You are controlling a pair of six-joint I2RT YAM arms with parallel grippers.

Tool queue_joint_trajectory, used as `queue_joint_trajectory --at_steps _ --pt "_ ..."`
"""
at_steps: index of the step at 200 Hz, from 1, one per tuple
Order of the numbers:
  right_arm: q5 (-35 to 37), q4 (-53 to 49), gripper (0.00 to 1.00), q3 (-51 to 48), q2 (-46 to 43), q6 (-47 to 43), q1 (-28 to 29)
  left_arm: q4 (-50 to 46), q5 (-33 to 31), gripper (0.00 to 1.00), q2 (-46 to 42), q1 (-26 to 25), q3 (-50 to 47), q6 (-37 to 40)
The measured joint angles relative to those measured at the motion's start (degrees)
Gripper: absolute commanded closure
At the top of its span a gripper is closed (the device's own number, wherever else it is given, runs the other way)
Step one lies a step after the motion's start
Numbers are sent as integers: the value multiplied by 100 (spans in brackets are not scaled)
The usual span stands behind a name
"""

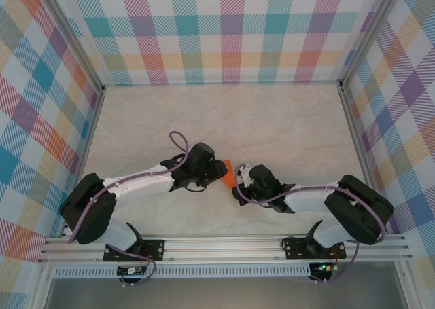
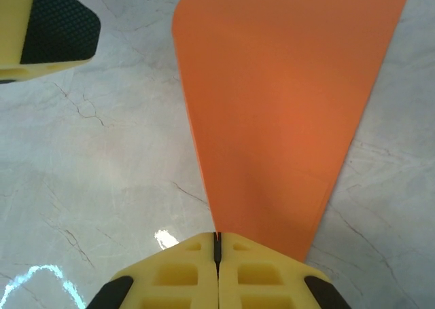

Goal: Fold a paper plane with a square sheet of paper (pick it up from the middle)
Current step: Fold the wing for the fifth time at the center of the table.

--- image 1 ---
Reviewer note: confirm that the aluminium frame rail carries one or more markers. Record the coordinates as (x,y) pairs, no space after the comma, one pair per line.
(221,248)

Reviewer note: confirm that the aluminium frame leg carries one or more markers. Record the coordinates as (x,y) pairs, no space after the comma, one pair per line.
(42,288)
(404,288)

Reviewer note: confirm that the small black circuit board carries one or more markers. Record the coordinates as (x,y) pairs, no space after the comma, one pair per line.
(130,271)

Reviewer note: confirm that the aluminium frame post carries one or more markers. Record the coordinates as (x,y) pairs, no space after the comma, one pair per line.
(368,34)
(79,40)

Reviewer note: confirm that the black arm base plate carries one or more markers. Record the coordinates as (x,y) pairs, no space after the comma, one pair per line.
(295,249)
(153,249)

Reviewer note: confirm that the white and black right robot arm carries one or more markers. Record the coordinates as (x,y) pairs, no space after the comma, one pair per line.
(306,200)

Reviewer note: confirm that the circuit board with green light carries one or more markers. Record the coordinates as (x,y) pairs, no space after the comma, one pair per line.
(324,267)

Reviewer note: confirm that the grey metal panel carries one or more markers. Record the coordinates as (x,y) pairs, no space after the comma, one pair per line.
(221,295)

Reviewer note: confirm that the aluminium side rail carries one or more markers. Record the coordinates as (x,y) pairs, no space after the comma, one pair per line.
(353,125)
(83,163)

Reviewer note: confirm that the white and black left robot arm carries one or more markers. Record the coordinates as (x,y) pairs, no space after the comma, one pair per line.
(142,186)

